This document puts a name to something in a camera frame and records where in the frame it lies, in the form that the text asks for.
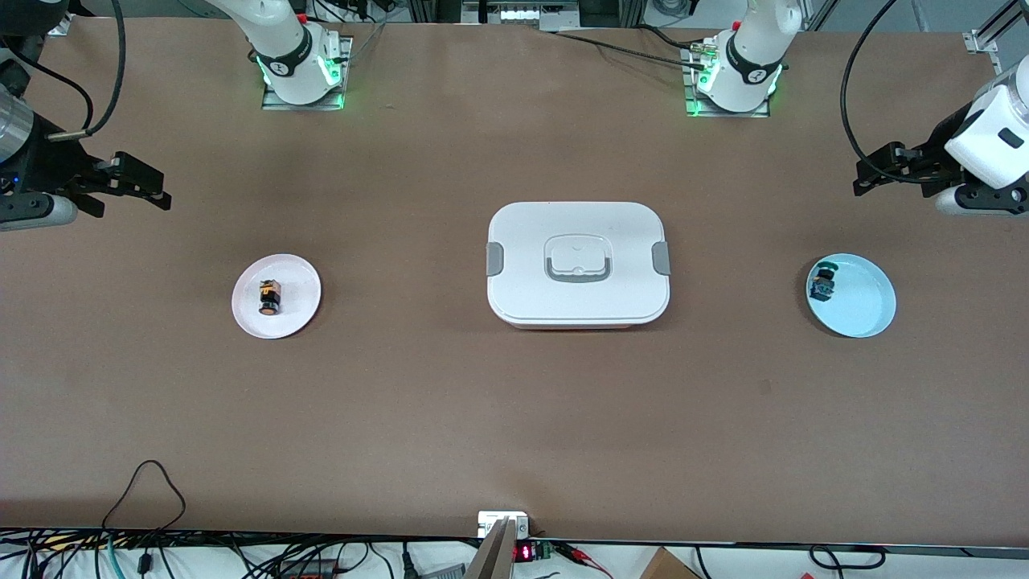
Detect light blue round plate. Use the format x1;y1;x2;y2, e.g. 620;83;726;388
806;253;897;339

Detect pink round plate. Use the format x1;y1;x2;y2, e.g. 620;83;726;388
232;253;322;340

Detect white lidded lunch box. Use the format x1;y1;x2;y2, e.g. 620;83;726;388
486;201;670;331

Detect brown cardboard piece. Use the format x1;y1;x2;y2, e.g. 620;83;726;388
639;547;702;579

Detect white socket box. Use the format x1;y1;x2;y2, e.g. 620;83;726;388
478;511;530;538

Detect red and black clip leads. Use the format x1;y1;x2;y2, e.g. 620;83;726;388
555;543;613;577

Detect grey metal bar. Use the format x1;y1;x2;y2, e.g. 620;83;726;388
465;517;519;579

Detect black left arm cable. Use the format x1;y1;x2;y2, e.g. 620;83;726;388
840;0;898;166

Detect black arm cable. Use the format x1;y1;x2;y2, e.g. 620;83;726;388
840;0;898;166
16;0;128;142

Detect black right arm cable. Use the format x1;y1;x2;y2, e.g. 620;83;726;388
16;0;128;142

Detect aluminium frame post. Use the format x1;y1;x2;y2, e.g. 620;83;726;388
963;0;1029;55

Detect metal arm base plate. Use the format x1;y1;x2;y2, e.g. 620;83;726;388
682;44;771;119
261;36;355;112

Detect thin black table cable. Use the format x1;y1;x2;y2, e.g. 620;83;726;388
555;28;708;69

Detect black looped cable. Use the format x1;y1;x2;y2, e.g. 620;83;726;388
100;460;187;532

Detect black coiled floor cable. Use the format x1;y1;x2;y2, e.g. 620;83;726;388
808;545;887;573

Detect aluminium rail with label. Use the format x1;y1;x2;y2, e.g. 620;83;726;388
462;0;580;31

